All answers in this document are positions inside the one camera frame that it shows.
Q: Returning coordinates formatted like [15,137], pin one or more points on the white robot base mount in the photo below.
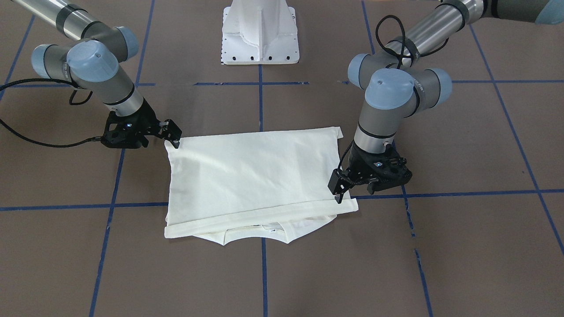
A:
[259,32]

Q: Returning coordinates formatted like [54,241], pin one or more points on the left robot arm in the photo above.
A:
[394,89]

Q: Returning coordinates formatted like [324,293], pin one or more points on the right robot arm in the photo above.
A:
[92,62]

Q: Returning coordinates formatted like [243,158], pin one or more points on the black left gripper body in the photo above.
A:
[358,166]

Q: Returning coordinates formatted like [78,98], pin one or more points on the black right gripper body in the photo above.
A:
[149,124]

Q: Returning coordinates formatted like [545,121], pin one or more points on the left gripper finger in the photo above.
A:
[339,184]

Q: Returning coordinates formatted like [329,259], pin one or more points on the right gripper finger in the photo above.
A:
[170,132]

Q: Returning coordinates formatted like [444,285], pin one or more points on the cream long-sleeve shirt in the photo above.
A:
[265,184]

